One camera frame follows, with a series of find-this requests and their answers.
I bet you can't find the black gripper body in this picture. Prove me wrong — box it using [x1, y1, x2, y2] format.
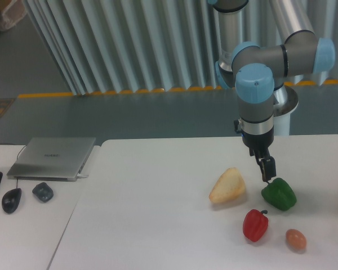
[233, 119, 274, 156]

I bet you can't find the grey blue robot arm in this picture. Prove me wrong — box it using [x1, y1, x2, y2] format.
[232, 1, 335, 182]

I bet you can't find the green bell pepper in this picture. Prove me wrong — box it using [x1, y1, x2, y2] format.
[261, 178, 297, 211]

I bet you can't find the red bell pepper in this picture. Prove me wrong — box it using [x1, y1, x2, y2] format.
[242, 209, 269, 242]

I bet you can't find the beige bread wedge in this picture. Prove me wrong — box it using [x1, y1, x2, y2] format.
[208, 167, 246, 204]

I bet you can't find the brown egg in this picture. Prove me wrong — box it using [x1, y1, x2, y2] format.
[286, 229, 307, 250]

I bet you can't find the white corrugated curtain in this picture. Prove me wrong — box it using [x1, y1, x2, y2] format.
[21, 0, 338, 97]

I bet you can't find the silver laptop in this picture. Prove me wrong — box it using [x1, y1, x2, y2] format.
[7, 137, 96, 181]

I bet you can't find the black computer mouse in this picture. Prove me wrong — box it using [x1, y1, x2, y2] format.
[2, 188, 22, 214]

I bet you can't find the mouse cable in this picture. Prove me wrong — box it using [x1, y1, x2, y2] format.
[0, 143, 28, 190]

